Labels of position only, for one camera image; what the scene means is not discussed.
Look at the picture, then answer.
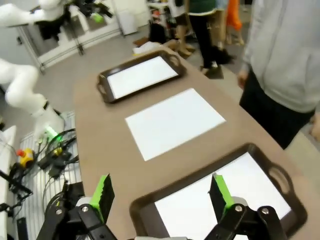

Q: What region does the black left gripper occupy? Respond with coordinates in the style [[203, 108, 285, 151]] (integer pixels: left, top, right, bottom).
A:
[[76, 0, 114, 23]]

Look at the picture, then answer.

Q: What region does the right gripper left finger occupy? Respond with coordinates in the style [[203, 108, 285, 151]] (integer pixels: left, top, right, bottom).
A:
[[36, 173, 118, 240]]

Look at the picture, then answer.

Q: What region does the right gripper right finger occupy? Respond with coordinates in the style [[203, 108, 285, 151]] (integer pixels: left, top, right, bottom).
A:
[[204, 173, 288, 240]]

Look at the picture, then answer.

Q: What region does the person's right forearm grey sleeve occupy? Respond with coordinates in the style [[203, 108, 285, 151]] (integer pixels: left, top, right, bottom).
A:
[[241, 32, 259, 73]]

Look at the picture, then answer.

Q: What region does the person's left hand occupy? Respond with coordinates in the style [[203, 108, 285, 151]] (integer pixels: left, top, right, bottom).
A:
[[309, 117, 320, 141]]

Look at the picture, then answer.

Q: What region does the person's right hand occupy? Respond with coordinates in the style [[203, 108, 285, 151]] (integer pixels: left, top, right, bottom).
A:
[[236, 63, 251, 90]]

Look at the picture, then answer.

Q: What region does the white cabinet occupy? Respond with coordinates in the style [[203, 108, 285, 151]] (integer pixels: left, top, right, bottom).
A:
[[116, 9, 139, 36]]

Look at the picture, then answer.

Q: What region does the flat cardboard with paper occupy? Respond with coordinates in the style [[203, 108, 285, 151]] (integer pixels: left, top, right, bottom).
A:
[[131, 37, 176, 57]]

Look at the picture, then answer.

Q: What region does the black bag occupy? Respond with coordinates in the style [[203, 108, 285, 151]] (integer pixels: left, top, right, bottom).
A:
[[148, 21, 168, 45]]

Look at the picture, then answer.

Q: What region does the brown plastic serving tray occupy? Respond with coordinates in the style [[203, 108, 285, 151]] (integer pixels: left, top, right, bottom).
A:
[[128, 142, 308, 240], [96, 49, 187, 105]]

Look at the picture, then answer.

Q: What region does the black power adapter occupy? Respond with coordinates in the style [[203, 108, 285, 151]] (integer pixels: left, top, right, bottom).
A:
[[37, 151, 74, 176]]

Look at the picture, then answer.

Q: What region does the person with bare legs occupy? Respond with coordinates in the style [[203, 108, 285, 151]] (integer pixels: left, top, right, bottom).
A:
[[172, 0, 196, 55]]

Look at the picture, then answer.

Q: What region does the yellow emergency stop button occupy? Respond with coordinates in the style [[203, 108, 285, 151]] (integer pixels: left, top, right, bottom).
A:
[[15, 147, 35, 168]]

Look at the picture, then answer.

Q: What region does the person in dark green jacket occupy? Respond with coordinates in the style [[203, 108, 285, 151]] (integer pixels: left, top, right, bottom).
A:
[[186, 0, 236, 71]]

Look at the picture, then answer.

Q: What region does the white A4 paper stack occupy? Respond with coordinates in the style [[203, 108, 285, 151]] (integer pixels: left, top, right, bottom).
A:
[[124, 87, 227, 162]]

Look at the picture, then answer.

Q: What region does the person in orange clothes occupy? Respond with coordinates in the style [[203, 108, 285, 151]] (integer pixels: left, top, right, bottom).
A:
[[225, 0, 244, 46]]

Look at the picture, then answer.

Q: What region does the person in grey hoodie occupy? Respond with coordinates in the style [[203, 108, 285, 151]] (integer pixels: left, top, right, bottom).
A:
[[236, 0, 320, 151]]

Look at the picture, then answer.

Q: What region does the aluminium frame stand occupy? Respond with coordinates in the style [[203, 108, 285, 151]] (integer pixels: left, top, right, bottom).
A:
[[16, 22, 87, 73]]

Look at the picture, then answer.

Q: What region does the left arm black cable bundle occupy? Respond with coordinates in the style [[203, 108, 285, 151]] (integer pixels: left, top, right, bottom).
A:
[[36, 13, 67, 42]]

